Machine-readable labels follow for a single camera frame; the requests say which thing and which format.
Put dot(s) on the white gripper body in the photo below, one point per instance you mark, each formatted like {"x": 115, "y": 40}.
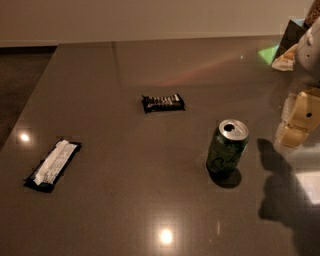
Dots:
{"x": 310, "y": 53}

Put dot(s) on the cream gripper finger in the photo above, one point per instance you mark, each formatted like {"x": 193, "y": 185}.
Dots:
{"x": 288, "y": 106}
{"x": 305, "y": 117}

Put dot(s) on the green soda can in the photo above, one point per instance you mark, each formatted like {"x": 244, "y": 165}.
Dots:
{"x": 228, "y": 143}

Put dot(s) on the black snack bag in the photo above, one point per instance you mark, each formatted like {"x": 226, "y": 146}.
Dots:
{"x": 294, "y": 31}

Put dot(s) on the black candy bar wrapper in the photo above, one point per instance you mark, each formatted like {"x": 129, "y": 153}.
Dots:
{"x": 163, "y": 103}

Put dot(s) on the black and white snack bar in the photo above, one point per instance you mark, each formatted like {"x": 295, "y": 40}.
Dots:
{"x": 50, "y": 169}

